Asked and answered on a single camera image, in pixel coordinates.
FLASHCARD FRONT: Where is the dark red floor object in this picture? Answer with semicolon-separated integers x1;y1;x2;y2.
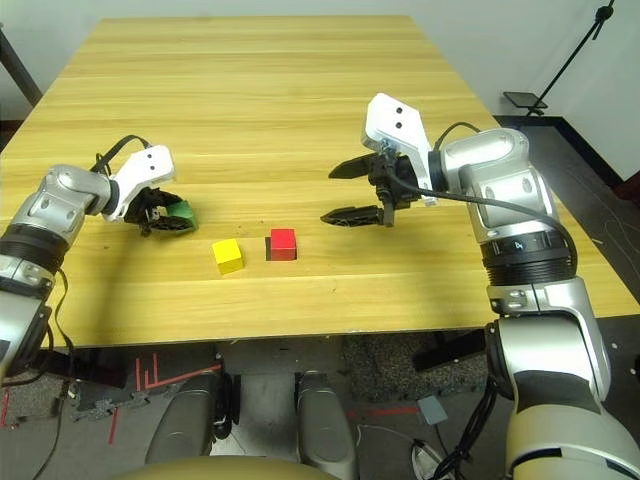
613;169;640;204

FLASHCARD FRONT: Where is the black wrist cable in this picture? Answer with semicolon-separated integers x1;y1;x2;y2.
389;122;580;271
29;133;151;480

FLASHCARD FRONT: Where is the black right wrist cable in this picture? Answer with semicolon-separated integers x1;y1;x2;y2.
389;122;580;271

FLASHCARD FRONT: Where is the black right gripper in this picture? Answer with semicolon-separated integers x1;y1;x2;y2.
319;152;420;229

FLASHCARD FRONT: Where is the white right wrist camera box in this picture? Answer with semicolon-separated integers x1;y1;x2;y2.
360;92;440;207

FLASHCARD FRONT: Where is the grey right robot leg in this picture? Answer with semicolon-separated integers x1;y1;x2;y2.
296;370;360;480

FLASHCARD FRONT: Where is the green wooden block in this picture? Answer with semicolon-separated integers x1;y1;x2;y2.
164;199;197;227

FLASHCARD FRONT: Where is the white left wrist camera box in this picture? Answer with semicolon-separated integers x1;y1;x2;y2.
102;144;177;224

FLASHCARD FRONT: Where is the long red tape strip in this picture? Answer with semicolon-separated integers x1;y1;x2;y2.
347;406;419;419

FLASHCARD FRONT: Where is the black foam puzzle mat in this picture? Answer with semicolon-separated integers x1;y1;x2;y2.
69;389;151;422

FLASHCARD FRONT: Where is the white shoe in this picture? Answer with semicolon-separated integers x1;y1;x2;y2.
410;438;446;476

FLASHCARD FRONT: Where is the small blue-grey square pad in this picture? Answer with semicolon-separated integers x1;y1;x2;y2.
416;397;450;426

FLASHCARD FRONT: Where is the black hanging cable bundle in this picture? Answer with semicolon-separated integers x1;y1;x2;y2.
432;384;501;480

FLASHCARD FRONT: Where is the olive robot torso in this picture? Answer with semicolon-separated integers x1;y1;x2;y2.
112;458;331;480

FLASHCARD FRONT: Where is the red wooden block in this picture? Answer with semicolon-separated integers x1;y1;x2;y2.
264;228;299;262

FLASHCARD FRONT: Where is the black slanted table leg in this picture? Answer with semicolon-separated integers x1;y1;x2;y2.
0;22;44;107

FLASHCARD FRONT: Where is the black table foot bar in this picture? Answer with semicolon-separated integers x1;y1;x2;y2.
412;327;494;372
34;348;126;389

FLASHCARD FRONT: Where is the grey left robot leg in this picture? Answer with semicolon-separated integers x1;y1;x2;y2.
144;372;236;464

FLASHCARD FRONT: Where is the grey speckled floor mat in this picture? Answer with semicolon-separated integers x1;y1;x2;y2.
342;332;494;404

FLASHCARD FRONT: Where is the grey robot leg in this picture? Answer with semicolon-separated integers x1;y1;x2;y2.
144;372;236;464
296;370;360;480

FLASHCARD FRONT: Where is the yellow wooden block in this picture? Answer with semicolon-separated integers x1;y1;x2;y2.
211;238;245;276

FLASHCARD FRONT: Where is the black flat stand plate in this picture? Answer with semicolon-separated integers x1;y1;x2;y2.
502;91;549;110

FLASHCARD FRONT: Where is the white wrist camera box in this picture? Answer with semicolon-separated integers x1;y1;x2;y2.
102;144;177;224
360;92;440;207

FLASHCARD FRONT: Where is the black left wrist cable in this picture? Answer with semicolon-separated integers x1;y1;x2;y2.
29;133;151;480

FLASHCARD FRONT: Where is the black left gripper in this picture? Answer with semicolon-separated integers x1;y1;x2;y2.
124;188;199;236

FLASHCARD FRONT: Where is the black tripod stand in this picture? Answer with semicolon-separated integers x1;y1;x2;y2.
524;0;619;119

